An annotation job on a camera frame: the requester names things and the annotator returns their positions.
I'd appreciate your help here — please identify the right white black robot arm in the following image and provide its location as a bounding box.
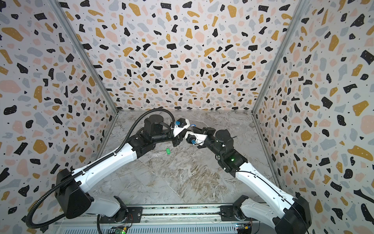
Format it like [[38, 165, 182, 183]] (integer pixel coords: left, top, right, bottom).
[[185, 127, 312, 234]]

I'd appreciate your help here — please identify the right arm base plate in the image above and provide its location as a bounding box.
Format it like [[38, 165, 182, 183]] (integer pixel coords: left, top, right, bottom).
[[218, 204, 258, 222]]

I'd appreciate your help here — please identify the electronics board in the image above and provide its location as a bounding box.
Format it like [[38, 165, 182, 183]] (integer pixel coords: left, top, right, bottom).
[[112, 225, 131, 234], [236, 223, 252, 234]]

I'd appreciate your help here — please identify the left electronics board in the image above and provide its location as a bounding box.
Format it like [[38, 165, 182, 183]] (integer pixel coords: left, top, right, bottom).
[[112, 225, 131, 234]]

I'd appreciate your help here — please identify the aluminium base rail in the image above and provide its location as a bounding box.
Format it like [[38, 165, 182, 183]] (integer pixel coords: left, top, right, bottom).
[[52, 202, 304, 234]]

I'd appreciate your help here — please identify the left black corrugated cable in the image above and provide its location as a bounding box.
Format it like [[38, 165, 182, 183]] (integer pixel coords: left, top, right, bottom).
[[25, 108, 176, 229]]

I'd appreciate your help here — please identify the aluminium corner post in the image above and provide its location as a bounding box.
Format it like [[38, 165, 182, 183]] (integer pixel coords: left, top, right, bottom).
[[47, 1, 118, 115], [251, 0, 310, 116]]

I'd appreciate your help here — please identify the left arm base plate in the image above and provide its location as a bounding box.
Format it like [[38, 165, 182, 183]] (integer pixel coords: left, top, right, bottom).
[[99, 206, 143, 224]]

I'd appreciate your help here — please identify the right aluminium corner post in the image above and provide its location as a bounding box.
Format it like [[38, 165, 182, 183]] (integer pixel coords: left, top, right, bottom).
[[251, 0, 310, 116]]

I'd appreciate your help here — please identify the left aluminium corner post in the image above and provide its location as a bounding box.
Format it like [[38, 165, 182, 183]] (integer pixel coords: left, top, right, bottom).
[[47, 1, 118, 115]]

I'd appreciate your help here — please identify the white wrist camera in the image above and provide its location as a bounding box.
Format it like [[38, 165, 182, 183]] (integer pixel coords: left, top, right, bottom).
[[173, 118, 191, 137], [185, 131, 207, 145]]

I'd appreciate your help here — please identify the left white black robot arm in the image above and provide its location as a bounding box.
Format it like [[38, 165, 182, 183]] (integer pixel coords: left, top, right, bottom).
[[55, 115, 190, 223]]

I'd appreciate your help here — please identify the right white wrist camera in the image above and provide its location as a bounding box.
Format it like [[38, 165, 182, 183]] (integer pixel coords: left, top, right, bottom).
[[185, 131, 207, 145]]

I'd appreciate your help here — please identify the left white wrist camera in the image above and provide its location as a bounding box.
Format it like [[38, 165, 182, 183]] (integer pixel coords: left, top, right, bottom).
[[173, 118, 191, 137]]

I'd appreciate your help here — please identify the right electronics board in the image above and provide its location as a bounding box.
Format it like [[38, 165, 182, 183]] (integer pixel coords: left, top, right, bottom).
[[236, 223, 252, 234]]

